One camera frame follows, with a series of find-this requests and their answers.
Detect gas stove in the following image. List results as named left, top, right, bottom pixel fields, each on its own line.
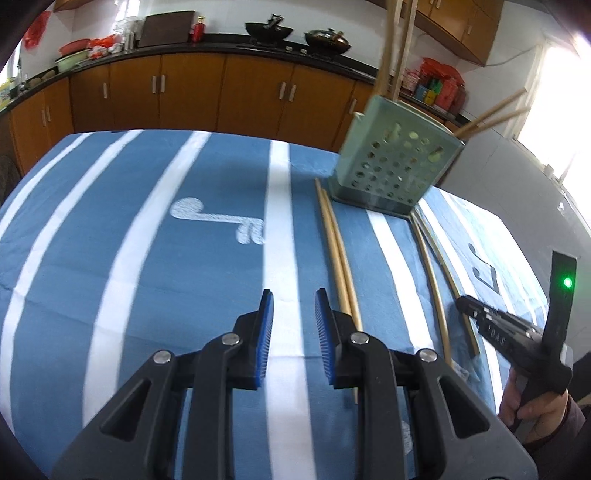
left=238, top=41, right=365, bottom=60

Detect wooden wall cabinet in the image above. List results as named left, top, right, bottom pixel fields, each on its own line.
left=369, top=0, right=506, bottom=65

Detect black wok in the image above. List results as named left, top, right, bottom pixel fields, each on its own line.
left=245, top=14, right=295, bottom=44

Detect dark patterned cloth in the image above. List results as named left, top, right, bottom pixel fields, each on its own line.
left=0, top=154, right=21, bottom=197

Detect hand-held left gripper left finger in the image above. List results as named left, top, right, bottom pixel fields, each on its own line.
left=51, top=288, right=275, bottom=480

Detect green basin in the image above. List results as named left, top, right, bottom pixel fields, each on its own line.
left=54, top=48, right=90, bottom=72

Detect person's right forearm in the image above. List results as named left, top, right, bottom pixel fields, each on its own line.
left=526, top=394, right=589, bottom=460

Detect black kitchen countertop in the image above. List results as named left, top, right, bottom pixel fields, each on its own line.
left=0, top=31, right=462, bottom=126

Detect dark cutting board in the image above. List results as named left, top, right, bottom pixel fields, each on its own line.
left=137, top=10, right=196, bottom=48

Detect person's right hand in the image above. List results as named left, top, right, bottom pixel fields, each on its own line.
left=499, top=369, right=570, bottom=446

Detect window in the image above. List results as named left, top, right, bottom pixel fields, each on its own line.
left=512, top=37, right=591, bottom=185

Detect dark pot with lid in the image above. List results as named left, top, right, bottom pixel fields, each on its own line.
left=304, top=28, right=352, bottom=54

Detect hanging red plastic bag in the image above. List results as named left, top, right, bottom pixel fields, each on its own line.
left=24, top=10, right=51, bottom=51

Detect wooden base cabinets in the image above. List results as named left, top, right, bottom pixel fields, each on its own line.
left=8, top=52, right=460, bottom=162

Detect blue white striped tablecloth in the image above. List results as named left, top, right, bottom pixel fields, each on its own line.
left=0, top=129, right=555, bottom=480

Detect group of condiment bottles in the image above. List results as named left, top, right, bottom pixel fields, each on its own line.
left=401, top=69, right=466, bottom=116

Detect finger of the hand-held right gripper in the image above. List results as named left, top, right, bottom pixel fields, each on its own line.
left=456, top=296, right=484, bottom=333

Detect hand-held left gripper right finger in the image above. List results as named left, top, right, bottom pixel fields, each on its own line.
left=315, top=288, right=539, bottom=480

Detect green perforated utensil holder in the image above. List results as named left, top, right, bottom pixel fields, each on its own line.
left=329, top=95, right=466, bottom=219

